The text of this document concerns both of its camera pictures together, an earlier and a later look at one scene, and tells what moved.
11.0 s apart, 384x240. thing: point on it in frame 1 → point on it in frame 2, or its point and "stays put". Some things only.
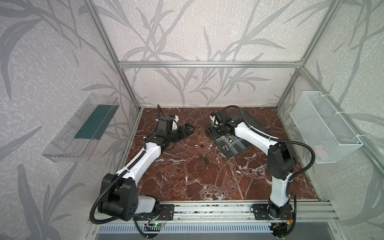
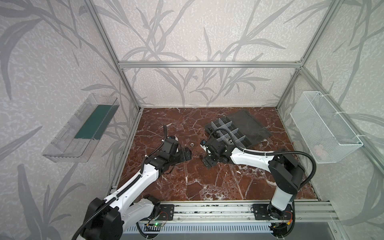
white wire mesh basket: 327,140 stays put
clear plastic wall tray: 75,141 stays put
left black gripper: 184,130 → 180,154
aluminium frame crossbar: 210,64 stays put
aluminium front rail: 209,212 stays put
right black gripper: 217,129 → 210,154
